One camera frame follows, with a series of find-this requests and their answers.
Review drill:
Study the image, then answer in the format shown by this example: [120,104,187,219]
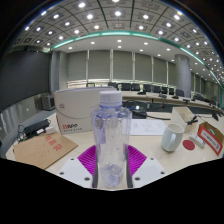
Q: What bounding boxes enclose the long curved conference desk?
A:
[66,88,224,113]

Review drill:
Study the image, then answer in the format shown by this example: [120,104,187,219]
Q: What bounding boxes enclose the black desktop microphone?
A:
[211,111,221,122]

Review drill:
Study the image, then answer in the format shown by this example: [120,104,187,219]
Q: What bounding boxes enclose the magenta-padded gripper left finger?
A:
[57,144,100,190]

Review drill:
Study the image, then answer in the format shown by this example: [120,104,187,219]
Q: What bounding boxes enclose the row of black office chairs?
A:
[108,81,204,99]

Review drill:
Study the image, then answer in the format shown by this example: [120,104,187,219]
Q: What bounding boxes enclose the black marker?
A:
[186,115,199,126]

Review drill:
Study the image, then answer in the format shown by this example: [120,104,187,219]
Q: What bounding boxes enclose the black flat device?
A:
[23,119,51,138]

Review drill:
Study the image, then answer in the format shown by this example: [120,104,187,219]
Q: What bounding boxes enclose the brown paper envelope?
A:
[12,131,79,171]

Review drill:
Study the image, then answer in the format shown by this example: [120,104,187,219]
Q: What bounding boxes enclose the white printed cardboard box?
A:
[53,86,118,135]

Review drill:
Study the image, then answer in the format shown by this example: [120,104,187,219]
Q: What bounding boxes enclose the clear plastic water bottle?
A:
[91,90,133,189]

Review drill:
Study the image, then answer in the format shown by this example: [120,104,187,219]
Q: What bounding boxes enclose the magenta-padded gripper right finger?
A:
[125,144,167,189]

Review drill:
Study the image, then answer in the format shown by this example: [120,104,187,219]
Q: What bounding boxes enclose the white paper sheet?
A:
[128,118,168,137]

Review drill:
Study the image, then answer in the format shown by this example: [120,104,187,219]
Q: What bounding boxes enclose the brown red-edged cardboard box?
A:
[197,121,224,157]

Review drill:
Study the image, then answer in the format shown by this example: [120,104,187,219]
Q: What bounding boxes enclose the white ceramic mug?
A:
[160,122,185,153]

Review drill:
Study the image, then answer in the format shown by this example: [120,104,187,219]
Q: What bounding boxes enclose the grey boxy monitor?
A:
[40,93,56,112]

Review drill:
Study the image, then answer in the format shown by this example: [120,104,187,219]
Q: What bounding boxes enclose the round ceiling lights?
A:
[19,0,224,78]

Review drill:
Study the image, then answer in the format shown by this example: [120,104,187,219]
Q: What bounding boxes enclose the cream open compartment box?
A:
[170,106,199,134]

